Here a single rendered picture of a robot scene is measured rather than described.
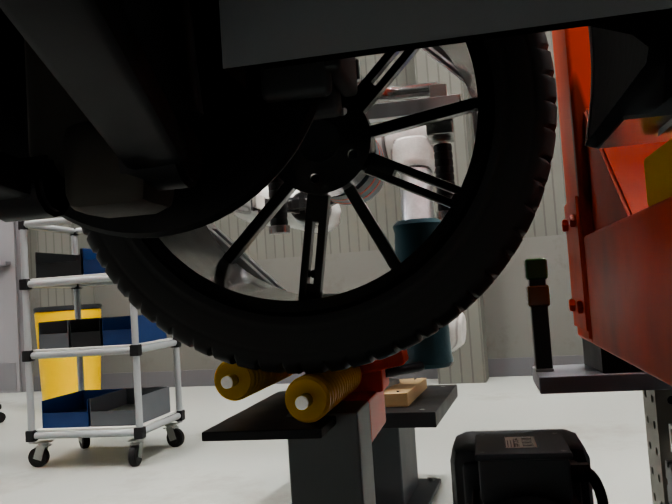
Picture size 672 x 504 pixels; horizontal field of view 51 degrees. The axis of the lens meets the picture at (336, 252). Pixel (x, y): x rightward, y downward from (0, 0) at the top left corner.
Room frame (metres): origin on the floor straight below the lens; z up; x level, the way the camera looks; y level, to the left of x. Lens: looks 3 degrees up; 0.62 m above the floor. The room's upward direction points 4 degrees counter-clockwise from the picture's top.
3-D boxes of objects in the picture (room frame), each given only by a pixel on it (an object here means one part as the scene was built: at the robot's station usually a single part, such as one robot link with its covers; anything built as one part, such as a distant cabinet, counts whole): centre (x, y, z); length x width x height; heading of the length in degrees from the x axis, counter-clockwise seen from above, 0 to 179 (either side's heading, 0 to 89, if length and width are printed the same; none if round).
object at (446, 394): (2.14, -0.05, 0.15); 0.50 x 0.50 x 0.30; 74
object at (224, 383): (1.10, 0.13, 0.51); 0.29 x 0.06 x 0.06; 169
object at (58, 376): (4.57, 1.75, 0.33); 0.42 x 0.41 x 0.66; 166
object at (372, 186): (1.24, -0.02, 0.85); 0.21 x 0.14 x 0.14; 169
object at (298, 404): (1.01, 0.02, 0.49); 0.29 x 0.06 x 0.06; 169
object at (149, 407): (3.01, 1.01, 0.50); 0.54 x 0.42 x 1.00; 79
